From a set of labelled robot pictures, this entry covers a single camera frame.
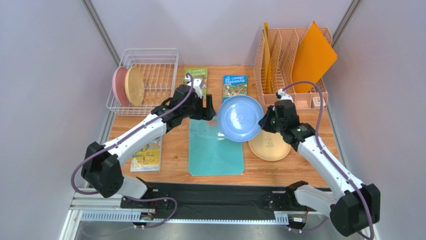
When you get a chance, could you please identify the pink plastic desk organizer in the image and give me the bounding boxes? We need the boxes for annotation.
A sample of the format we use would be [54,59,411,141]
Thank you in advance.
[253,27,320,113]

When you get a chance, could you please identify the pink plate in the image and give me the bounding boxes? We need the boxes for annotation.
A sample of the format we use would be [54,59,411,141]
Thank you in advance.
[112,66,130,107]

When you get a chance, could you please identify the yellow bear plate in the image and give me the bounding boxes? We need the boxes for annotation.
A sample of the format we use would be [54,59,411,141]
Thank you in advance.
[248,130,292,162]

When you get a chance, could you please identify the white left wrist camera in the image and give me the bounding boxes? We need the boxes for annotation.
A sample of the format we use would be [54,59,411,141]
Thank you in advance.
[193,77,206,99]

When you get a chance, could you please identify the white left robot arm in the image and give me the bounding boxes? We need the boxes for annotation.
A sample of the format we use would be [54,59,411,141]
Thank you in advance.
[78,84,216,199]

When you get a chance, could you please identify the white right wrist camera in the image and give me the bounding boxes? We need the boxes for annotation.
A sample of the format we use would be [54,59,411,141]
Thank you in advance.
[276,91,294,103]

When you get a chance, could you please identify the blue plate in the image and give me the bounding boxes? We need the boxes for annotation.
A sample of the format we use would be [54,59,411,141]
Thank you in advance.
[217,95,264,142]

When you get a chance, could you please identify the blue 26-Storey Treehouse book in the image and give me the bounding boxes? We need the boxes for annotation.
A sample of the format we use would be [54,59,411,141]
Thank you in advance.
[222,75,248,103]

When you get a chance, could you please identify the white wire dish rack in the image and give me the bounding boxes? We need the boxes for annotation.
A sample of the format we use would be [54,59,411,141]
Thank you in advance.
[106,48,184,116]

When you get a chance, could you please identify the teal cutting board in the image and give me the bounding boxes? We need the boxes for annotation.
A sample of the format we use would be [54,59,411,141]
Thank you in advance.
[188,118,245,177]

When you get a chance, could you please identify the green 65-Storey Treehouse book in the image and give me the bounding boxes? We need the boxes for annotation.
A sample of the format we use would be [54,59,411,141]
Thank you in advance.
[183,67,208,98]

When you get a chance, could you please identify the black base mat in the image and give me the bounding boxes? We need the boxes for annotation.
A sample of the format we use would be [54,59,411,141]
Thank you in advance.
[88,181,319,221]

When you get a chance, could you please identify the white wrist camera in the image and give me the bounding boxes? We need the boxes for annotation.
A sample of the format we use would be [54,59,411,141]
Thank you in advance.
[276,91,294,103]
[193,77,206,99]

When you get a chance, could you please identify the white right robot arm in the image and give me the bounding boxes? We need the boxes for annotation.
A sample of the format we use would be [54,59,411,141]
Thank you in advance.
[258,100,381,240]

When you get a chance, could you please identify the thin orange folder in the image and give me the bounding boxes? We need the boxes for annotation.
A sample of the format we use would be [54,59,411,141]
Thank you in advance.
[263,22,271,94]

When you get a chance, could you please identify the aluminium frame rail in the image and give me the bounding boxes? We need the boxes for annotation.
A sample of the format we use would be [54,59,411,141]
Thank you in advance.
[58,186,380,240]

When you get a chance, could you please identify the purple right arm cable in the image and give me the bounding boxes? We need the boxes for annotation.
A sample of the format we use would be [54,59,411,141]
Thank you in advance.
[281,80,375,240]

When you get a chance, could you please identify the Brideshead Revisited paperback book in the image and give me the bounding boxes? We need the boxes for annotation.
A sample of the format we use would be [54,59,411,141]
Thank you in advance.
[130,137,163,173]

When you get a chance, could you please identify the tan plate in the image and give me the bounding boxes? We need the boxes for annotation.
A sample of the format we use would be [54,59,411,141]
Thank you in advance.
[124,66,145,107]

